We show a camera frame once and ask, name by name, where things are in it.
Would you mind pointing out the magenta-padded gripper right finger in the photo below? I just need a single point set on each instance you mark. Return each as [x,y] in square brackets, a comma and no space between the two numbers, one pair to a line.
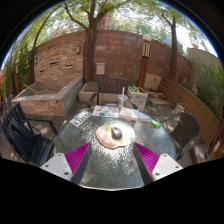
[164,165]

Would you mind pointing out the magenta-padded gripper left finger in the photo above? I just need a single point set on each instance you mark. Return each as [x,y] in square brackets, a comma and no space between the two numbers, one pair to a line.
[56,164]

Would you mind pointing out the grey computer mouse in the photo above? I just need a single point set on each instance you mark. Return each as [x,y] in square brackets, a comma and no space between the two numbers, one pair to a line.
[116,133]

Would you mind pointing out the pastel round mouse pad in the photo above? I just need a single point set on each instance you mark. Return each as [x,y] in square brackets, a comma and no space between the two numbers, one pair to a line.
[128,135]

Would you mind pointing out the dark wicker armchair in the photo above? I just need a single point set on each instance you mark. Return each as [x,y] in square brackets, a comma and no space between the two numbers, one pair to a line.
[186,130]

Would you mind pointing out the small green object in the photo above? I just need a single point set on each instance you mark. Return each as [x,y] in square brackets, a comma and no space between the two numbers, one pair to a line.
[155,124]

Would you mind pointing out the black slatted garden chair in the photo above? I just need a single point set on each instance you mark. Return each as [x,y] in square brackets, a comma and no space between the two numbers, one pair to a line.
[23,136]

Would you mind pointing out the small white blue booklet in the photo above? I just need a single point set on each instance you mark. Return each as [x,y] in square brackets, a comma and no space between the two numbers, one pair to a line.
[145,117]

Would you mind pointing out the raised stone planter bed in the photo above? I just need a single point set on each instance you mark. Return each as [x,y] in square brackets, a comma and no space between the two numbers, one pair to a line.
[46,105]

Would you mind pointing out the thick white open book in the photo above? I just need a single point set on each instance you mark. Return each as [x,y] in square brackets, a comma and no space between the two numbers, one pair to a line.
[129,114]

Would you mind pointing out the curved wooden bench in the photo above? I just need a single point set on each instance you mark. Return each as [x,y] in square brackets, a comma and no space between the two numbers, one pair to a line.
[196,110]

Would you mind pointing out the white planter with plants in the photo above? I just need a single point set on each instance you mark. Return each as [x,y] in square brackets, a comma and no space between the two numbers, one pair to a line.
[140,98]

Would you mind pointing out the colourful sticker sheet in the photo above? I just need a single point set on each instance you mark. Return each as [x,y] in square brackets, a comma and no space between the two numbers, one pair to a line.
[106,111]

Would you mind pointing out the clear plastic cup with straw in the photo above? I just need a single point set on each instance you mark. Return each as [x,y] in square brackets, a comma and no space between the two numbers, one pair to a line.
[122,101]

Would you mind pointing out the tilted beige stone slab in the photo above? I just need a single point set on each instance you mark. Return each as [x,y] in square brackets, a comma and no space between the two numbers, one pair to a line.
[152,81]

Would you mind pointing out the dark wooden slatted chair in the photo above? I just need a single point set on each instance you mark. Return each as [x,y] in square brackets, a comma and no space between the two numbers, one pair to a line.
[111,85]

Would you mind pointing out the thin leaning tree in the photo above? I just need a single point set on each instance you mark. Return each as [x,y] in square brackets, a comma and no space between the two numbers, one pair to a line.
[32,63]

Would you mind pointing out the slim straight tree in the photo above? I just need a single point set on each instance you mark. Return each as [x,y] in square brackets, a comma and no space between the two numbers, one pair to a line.
[173,53]

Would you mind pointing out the thick forked tree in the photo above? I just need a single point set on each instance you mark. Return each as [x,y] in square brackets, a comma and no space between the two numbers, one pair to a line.
[88,53]

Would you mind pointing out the wooden garden lamp post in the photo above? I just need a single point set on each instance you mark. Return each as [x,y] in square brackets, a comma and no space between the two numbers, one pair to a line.
[143,66]

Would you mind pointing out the grey wall utility box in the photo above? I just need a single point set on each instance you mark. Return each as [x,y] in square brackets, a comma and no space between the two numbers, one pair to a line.
[100,68]

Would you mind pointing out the small dark wall lamp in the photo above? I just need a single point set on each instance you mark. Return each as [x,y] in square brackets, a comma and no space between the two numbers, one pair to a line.
[35,60]

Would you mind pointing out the large dark wall lamp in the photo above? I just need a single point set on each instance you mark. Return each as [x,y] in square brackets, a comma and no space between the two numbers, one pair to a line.
[78,49]

